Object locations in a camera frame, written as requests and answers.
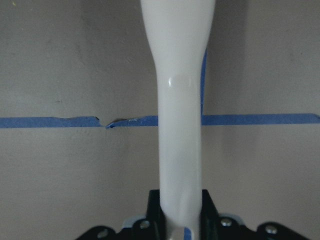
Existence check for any beige hand brush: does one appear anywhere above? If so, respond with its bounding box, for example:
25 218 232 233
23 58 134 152
140 0 215 240

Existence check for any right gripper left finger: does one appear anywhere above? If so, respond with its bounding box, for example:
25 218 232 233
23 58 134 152
131 189 167 240

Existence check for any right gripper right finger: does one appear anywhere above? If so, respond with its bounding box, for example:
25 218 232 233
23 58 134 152
200 189 244 240

